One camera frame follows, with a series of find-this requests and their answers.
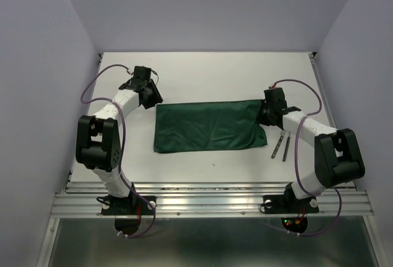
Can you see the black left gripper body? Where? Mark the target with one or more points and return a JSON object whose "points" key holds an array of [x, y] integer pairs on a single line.
{"points": [[153, 97]]}

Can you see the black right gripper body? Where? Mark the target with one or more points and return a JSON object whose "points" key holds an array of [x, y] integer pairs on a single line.
{"points": [[264, 111]]}

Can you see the dark green cloth napkin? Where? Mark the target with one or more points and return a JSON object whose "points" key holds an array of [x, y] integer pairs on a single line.
{"points": [[208, 126]]}

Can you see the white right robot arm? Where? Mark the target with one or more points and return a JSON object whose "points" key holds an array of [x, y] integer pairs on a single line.
{"points": [[337, 156]]}

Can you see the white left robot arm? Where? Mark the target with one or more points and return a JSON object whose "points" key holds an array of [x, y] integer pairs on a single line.
{"points": [[101, 137]]}

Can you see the steel fork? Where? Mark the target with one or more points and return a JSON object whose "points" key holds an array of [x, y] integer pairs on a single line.
{"points": [[278, 144]]}

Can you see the steel table knife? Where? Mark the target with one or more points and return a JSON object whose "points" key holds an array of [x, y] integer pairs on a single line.
{"points": [[286, 148]]}

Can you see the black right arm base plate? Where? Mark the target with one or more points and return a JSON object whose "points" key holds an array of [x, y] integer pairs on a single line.
{"points": [[287, 203]]}

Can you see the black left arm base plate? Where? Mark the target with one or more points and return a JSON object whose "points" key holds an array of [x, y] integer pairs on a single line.
{"points": [[127, 206]]}

